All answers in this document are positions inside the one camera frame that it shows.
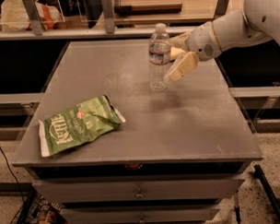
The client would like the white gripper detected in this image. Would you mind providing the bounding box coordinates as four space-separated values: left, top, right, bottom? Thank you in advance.
164 22 222 84

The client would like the clear plastic water bottle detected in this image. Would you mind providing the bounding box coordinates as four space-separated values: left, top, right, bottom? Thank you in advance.
148 24 171 92

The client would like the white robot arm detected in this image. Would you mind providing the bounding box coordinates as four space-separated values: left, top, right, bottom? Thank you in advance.
165 0 280 82

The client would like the yellow sponge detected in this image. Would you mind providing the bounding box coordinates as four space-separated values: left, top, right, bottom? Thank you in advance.
170 47 184 61

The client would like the wooden tray on shelf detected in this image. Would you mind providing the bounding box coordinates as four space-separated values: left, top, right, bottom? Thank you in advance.
114 0 182 16

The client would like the green Kettle chips bag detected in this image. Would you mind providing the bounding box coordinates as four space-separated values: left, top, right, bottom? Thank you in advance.
39 95 125 157

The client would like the grey drawer cabinet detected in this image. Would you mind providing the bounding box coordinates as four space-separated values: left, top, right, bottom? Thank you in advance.
13 40 263 224

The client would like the white plastic bag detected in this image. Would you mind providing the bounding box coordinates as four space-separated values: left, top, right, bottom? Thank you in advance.
1 0 62 32

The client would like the upper grey drawer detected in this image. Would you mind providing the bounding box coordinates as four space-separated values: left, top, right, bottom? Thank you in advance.
33 175 245 204

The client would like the grey drawer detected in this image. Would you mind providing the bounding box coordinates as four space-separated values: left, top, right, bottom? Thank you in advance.
61 205 220 224
33 175 245 204

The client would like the lower grey drawer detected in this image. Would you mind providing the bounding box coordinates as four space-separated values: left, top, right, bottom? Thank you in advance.
61 205 220 224

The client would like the metal shelf rail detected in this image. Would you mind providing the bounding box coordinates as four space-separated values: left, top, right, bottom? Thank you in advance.
0 24 200 43

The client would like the black wire basket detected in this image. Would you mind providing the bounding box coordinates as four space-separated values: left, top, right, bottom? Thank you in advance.
9 189 70 224

